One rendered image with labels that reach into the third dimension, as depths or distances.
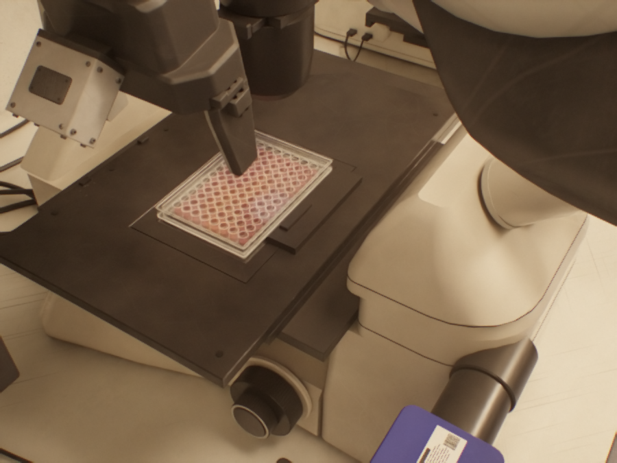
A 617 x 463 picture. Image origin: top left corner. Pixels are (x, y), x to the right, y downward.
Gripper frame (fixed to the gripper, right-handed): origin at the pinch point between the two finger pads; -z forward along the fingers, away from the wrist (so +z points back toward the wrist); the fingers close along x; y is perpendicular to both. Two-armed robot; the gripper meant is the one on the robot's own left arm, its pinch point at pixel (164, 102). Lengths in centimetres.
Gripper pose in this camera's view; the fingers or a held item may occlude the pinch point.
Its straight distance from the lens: 44.8
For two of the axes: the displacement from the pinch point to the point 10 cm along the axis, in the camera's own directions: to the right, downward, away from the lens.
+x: -8.4, -3.8, 4.0
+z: -1.2, -5.8, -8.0
